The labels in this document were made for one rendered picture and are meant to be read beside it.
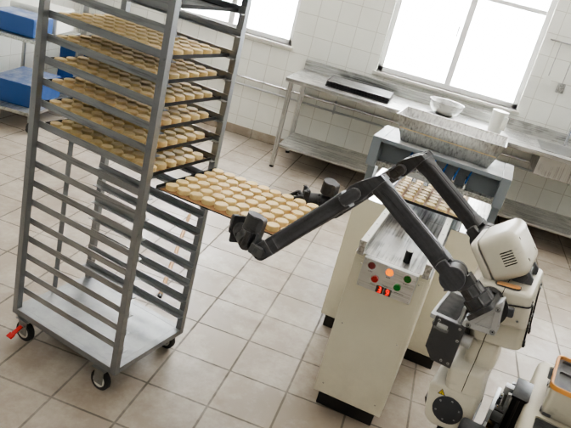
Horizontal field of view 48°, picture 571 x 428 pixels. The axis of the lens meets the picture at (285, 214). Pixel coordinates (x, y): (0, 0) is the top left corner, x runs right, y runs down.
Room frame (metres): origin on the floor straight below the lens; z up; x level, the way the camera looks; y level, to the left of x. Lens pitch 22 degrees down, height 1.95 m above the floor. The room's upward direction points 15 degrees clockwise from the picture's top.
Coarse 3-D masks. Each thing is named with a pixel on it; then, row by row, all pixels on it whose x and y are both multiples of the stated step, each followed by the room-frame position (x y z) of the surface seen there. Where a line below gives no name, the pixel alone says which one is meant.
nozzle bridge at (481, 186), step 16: (384, 128) 3.47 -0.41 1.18; (384, 144) 3.32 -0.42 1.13; (400, 144) 3.22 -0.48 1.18; (368, 160) 3.25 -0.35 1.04; (384, 160) 3.30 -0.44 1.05; (400, 160) 3.29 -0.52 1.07; (448, 160) 3.15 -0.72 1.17; (464, 160) 3.21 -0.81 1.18; (496, 160) 3.39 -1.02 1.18; (368, 176) 3.35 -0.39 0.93; (416, 176) 3.22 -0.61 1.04; (448, 176) 3.22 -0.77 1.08; (464, 176) 3.20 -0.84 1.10; (480, 176) 3.18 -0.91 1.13; (496, 176) 3.08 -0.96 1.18; (464, 192) 3.15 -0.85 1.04; (480, 192) 3.18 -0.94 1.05; (496, 192) 3.08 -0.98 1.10; (496, 208) 3.17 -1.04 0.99
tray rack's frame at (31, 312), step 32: (32, 96) 2.48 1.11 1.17; (32, 128) 2.48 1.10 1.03; (32, 160) 2.49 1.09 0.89; (32, 192) 2.50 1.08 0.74; (64, 192) 2.69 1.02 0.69; (64, 224) 2.71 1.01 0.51; (96, 224) 2.89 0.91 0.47; (64, 288) 2.74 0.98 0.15; (96, 288) 2.81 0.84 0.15; (32, 320) 2.43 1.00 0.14; (64, 320) 2.48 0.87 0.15; (96, 320) 2.54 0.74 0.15; (128, 320) 2.61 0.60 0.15; (160, 320) 2.68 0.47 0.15; (96, 352) 2.31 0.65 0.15; (128, 352) 2.37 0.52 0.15
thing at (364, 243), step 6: (384, 210) 2.96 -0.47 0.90; (384, 216) 2.88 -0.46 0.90; (390, 216) 3.04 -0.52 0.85; (378, 222) 2.77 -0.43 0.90; (384, 222) 2.89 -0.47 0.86; (372, 228) 2.68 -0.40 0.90; (378, 228) 2.74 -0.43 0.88; (366, 234) 2.59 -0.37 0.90; (372, 234) 2.61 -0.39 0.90; (360, 240) 2.50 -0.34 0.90; (366, 240) 2.53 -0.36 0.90; (372, 240) 2.67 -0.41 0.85; (360, 246) 2.51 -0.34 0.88; (366, 246) 2.54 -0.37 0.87; (360, 252) 2.50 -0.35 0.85
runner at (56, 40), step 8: (48, 40) 2.50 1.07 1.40; (56, 40) 2.48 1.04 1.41; (64, 40) 2.47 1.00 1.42; (72, 48) 2.45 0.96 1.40; (80, 48) 2.43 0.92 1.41; (88, 48) 2.41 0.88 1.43; (88, 56) 2.41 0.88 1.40; (96, 56) 2.40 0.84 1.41; (104, 56) 2.38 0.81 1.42; (112, 64) 2.36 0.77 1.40; (120, 64) 2.35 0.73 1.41; (128, 64) 2.33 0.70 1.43; (136, 72) 2.31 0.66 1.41; (144, 72) 2.30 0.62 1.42; (152, 80) 2.28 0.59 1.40; (168, 80) 2.26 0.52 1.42
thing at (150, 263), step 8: (96, 232) 2.88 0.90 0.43; (112, 240) 2.84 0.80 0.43; (128, 248) 2.79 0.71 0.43; (144, 256) 2.75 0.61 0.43; (144, 264) 2.72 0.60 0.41; (152, 264) 2.73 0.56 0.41; (160, 264) 2.71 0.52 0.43; (160, 272) 2.68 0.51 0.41; (168, 272) 2.69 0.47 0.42; (176, 280) 2.64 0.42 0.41; (184, 280) 2.65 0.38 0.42
